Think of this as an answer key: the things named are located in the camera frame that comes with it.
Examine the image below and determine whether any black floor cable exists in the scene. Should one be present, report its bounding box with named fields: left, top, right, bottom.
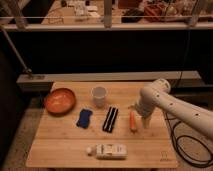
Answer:
left=165, top=113, right=213, bottom=169

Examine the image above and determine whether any orange ceramic bowl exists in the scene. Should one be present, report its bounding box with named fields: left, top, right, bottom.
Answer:
left=44, top=88, right=76, bottom=114

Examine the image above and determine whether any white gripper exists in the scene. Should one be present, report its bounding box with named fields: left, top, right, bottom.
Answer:
left=135, top=100, right=155, bottom=128

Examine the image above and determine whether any orange pepper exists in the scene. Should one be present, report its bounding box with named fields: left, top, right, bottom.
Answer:
left=130, top=112, right=137, bottom=132

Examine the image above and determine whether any wooden table board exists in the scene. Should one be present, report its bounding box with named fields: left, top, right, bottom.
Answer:
left=26, top=82, right=178, bottom=169

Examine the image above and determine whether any clear plastic cup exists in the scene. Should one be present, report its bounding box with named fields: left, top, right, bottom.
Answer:
left=91, top=86, right=107, bottom=108

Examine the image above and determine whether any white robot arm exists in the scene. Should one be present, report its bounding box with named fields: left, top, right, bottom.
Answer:
left=135, top=79, right=213, bottom=140

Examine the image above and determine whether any black white striped block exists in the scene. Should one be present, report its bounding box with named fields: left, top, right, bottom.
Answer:
left=102, top=107, right=118, bottom=133

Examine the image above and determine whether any white plastic bottle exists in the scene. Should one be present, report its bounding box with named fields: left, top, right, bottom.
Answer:
left=86, top=144, right=127, bottom=160

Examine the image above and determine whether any grey metal beam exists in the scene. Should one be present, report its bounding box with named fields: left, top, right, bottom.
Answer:
left=17, top=71, right=203, bottom=91

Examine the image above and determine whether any blue sponge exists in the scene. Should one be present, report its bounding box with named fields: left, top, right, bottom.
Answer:
left=76, top=109, right=92, bottom=129

